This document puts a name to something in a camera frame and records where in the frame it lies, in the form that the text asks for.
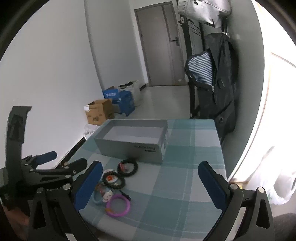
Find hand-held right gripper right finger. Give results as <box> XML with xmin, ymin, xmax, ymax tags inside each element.
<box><xmin>198</xmin><ymin>161</ymin><xmax>275</xmax><ymax>241</ymax></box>

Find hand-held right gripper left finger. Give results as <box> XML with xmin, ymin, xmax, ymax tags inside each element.
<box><xmin>28</xmin><ymin>160</ymin><xmax>103</xmax><ymax>241</ymax></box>

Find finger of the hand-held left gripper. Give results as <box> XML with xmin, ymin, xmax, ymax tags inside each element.
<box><xmin>22</xmin><ymin>151</ymin><xmax>57</xmax><ymax>169</ymax></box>
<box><xmin>30</xmin><ymin>158</ymin><xmax>88</xmax><ymax>179</ymax></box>

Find light blue bracelet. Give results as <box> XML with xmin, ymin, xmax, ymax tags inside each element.
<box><xmin>93</xmin><ymin>183</ymin><xmax>114</xmax><ymax>205</ymax></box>

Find black bead bracelet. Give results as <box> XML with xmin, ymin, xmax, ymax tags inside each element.
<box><xmin>102</xmin><ymin>171</ymin><xmax>126</xmax><ymax>190</ymax></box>
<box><xmin>117</xmin><ymin>159</ymin><xmax>138</xmax><ymax>178</ymax></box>

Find purple bracelet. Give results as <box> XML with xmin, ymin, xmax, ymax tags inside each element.
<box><xmin>106</xmin><ymin>194</ymin><xmax>131</xmax><ymax>217</ymax></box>

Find grey cardboard box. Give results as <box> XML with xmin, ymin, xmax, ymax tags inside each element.
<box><xmin>94</xmin><ymin>119</ymin><xmax>168</xmax><ymax>165</ymax></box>

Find white round badge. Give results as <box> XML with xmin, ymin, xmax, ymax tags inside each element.
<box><xmin>103</xmin><ymin>169</ymin><xmax>119</xmax><ymax>186</ymax></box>

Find clear plastic bag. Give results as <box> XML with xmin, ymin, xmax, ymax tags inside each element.
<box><xmin>83</xmin><ymin>124</ymin><xmax>97</xmax><ymax>139</ymax></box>

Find green plaid tablecloth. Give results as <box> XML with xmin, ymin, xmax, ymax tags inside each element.
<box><xmin>67</xmin><ymin>119</ymin><xmax>228</xmax><ymax>241</ymax></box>

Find brown cardboard box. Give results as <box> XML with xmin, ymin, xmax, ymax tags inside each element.
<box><xmin>84</xmin><ymin>98</ymin><xmax>115</xmax><ymax>126</ymax></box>

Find white plastic bag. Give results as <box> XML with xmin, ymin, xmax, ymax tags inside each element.
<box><xmin>273</xmin><ymin>171</ymin><xmax>296</xmax><ymax>205</ymax></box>
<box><xmin>118</xmin><ymin>80</ymin><xmax>142</xmax><ymax>107</ymax></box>

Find open blue carton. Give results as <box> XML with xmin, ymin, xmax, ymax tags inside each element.
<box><xmin>102</xmin><ymin>86</ymin><xmax>121</xmax><ymax>100</ymax></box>

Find blue printed box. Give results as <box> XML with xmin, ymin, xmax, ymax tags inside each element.
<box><xmin>112</xmin><ymin>90</ymin><xmax>135</xmax><ymax>117</ymax></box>

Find black metal rack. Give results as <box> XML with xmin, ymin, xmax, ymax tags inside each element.
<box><xmin>178</xmin><ymin>16</ymin><xmax>208</xmax><ymax>119</ymax></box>

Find black jacket striped lining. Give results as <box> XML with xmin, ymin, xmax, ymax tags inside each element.
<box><xmin>184</xmin><ymin>32</ymin><xmax>240</xmax><ymax>139</ymax></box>

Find grey door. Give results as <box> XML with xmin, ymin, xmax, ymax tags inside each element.
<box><xmin>135</xmin><ymin>2</ymin><xmax>186</xmax><ymax>87</ymax></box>

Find light grey bag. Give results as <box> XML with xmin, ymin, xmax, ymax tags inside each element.
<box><xmin>178</xmin><ymin>0</ymin><xmax>232</xmax><ymax>27</ymax></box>

